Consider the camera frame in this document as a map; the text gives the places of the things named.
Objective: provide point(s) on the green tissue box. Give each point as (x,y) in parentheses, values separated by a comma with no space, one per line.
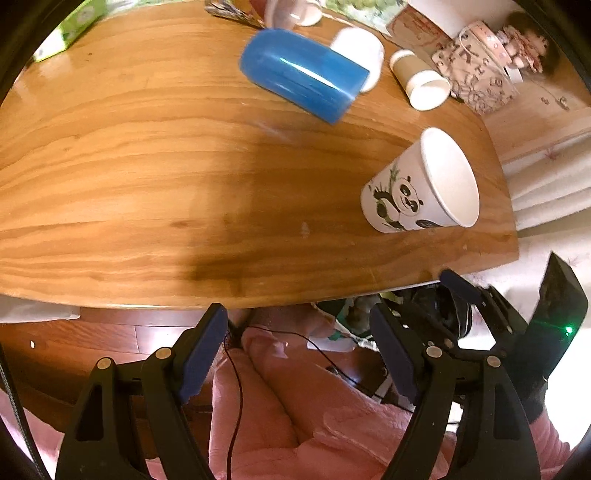
(69,27)

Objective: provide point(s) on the green patterned bag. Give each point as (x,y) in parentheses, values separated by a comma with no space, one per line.
(346,318)

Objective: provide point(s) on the white box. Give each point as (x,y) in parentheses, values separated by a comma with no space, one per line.
(443,14)

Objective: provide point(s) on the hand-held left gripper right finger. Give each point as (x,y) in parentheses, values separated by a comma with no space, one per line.
(395,357)

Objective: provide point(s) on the letter print gift bag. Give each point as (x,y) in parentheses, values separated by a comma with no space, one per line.
(475,78)

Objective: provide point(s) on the green picture card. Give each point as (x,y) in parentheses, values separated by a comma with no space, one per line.
(364,11)

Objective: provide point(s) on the panda print paper cup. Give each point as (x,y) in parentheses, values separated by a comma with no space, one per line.
(415,189)

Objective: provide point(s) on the blue plastic cup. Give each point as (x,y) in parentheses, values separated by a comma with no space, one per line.
(300,74)

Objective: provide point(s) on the clear pink glass cup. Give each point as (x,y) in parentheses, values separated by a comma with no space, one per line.
(291,11)

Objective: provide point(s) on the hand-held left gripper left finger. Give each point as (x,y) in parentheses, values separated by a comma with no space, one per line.
(202,355)

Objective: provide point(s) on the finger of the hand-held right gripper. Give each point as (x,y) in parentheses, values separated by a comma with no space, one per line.
(501,309)
(461,285)

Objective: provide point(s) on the white cloth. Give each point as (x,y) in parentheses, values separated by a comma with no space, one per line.
(549,184)

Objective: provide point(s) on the white ceramic cup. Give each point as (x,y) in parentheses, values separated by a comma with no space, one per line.
(362,50)

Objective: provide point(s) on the pink ribbon bundle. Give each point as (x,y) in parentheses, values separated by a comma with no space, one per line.
(508,44)

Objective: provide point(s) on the dark patterned packet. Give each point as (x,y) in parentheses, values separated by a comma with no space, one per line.
(231,11)

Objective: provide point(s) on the pink quilted pajama pants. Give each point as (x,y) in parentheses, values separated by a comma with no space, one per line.
(323,415)

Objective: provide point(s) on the brown paper cup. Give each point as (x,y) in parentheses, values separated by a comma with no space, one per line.
(418,78)

